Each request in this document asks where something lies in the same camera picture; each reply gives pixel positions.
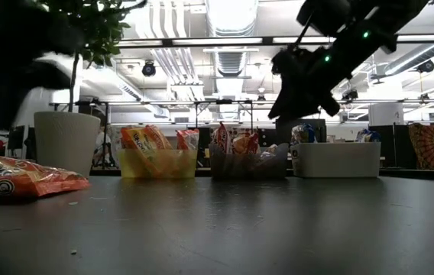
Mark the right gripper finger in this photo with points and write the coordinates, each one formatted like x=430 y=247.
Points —
x=293 y=103

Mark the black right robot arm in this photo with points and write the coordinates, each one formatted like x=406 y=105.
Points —
x=377 y=19

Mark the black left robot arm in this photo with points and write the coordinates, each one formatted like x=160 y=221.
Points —
x=3 y=57

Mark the black ceiling spotlight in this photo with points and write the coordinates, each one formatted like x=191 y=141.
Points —
x=350 y=94
x=148 y=70
x=426 y=66

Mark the white plastic bin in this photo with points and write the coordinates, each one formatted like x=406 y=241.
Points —
x=335 y=160

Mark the grey translucent plastic bin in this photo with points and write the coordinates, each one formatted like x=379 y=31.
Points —
x=247 y=166

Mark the orange mandala tapestry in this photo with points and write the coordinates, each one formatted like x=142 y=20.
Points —
x=427 y=145

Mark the yellow plastic bin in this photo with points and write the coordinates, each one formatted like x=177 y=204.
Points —
x=156 y=168

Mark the black table mat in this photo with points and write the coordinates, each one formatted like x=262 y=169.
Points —
x=201 y=237

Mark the white plant pot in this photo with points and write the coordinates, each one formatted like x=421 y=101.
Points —
x=66 y=141

